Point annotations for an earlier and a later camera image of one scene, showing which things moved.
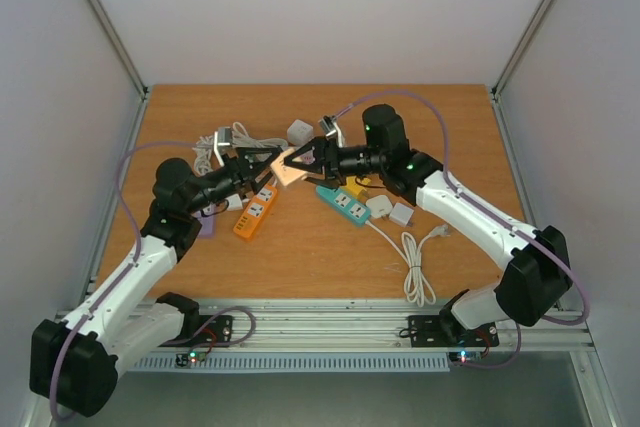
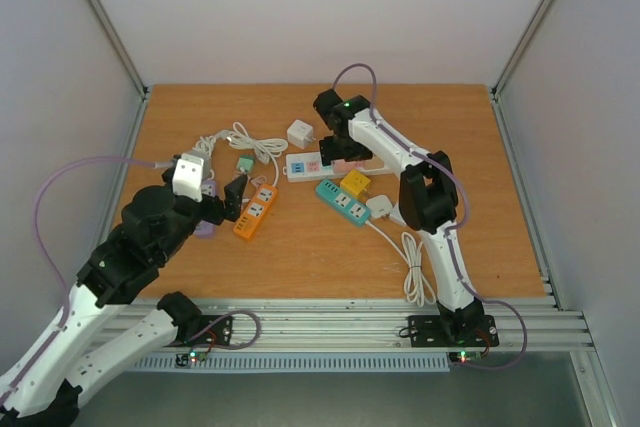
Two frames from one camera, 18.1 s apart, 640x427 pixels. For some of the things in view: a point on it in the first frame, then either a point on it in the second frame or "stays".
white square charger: [400, 214] stays
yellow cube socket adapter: [359, 190] stays
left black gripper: [243, 171] to [235, 195]
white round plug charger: [379, 206] stays
